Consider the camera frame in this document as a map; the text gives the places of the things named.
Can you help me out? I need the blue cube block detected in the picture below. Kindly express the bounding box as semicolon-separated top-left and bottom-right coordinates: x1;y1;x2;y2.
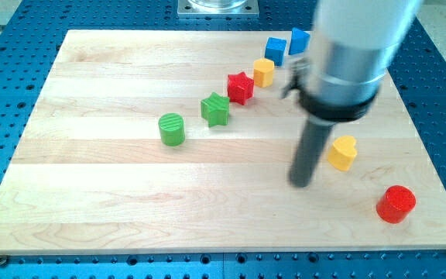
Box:
264;37;286;67

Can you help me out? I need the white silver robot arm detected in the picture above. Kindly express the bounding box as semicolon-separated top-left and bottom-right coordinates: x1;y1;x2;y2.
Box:
282;0;423;187

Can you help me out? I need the light wooden board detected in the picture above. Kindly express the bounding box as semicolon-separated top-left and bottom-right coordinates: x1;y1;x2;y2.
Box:
0;30;446;255

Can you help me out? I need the yellow hexagon block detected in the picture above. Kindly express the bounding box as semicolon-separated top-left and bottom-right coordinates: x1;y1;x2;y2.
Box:
253;58;275;88

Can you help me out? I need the red star block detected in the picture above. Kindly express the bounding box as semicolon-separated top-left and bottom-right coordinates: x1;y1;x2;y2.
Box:
227;72;254;105

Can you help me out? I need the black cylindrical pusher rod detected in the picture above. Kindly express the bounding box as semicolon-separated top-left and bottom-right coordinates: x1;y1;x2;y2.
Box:
288;115;335;188

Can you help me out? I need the green cylinder block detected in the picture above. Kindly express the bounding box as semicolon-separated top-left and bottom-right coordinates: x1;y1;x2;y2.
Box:
158;113;185;146

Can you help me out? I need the blue triangle block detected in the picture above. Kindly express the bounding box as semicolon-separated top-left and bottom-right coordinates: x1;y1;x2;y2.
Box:
288;27;310;55

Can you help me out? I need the yellow heart block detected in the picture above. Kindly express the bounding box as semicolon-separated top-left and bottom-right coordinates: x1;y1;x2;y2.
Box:
327;135;358;171

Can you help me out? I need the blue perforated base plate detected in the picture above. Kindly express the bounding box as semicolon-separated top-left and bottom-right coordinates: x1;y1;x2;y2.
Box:
0;1;446;278

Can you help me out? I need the red cylinder block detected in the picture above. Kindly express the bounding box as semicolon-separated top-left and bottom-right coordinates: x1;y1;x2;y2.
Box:
376;185;417;224

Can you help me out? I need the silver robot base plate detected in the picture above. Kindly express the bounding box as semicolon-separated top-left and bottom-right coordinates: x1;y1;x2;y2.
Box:
177;0;259;18

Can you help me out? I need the green star block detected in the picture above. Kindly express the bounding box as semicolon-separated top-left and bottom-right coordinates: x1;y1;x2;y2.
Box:
201;92;230;127

